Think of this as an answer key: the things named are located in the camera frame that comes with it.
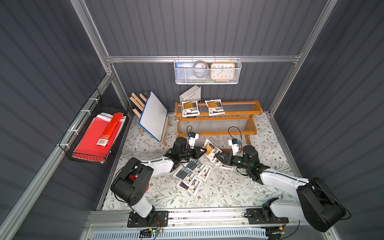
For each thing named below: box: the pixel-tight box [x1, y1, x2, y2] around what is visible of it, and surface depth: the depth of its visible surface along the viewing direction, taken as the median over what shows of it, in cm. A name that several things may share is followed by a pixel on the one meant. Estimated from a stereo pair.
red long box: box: [96, 113, 124, 147], surface depth 74 cm
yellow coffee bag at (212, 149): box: [202, 139, 223, 161], surface depth 88 cm
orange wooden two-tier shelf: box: [174, 100, 263, 146], surface depth 102 cm
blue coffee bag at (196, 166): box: [185, 158, 206, 176], surface depth 91 cm
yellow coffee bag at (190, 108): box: [181, 100, 200, 117], surface depth 82 cm
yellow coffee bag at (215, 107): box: [204, 99, 226, 116], surface depth 84 cm
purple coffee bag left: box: [177, 178, 203, 196], surface depth 84 cm
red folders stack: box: [72, 113, 127, 163], surface depth 72 cm
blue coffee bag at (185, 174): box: [172, 166, 196, 185], surface depth 88 cm
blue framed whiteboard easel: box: [129, 91, 173, 147], surface depth 97 cm
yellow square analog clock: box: [210, 62, 236, 82], surface depth 90 cm
